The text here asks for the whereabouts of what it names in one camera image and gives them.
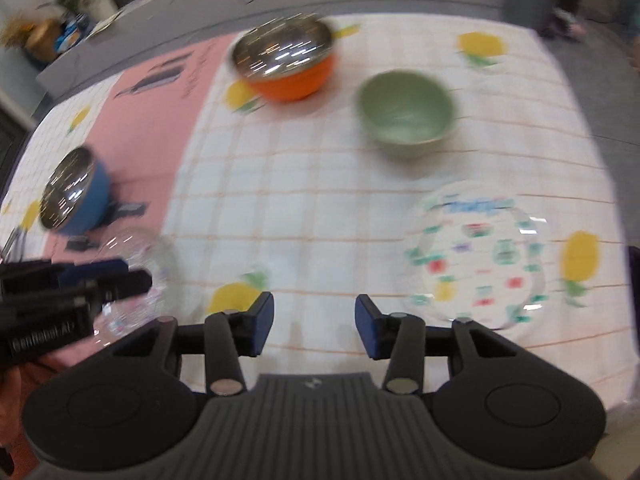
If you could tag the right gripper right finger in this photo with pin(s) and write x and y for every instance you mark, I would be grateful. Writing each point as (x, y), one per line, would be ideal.
(397, 338)

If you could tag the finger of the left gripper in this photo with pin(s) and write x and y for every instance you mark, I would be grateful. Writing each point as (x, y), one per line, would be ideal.
(73, 274)
(120, 286)

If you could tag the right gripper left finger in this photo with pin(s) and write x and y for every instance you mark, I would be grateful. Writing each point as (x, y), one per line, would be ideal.
(230, 335)

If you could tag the small clear glass plate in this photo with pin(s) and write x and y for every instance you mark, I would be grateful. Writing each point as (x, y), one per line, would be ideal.
(152, 285)

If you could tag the blue steel bowl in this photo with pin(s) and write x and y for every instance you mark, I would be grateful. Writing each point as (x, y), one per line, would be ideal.
(77, 194)

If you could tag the white fruity ceramic plate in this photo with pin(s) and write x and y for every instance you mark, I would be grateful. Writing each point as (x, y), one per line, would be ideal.
(477, 257)

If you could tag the large clear glass plate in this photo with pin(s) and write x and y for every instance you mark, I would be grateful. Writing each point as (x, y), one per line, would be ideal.
(475, 254)

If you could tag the green ceramic bowl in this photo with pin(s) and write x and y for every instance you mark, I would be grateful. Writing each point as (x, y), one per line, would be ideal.
(406, 114)

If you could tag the orange steel bowl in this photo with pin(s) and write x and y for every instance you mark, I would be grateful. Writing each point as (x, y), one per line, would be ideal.
(286, 59)

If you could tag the checked lemon tablecloth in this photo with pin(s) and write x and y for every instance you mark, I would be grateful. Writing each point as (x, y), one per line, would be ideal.
(511, 220)

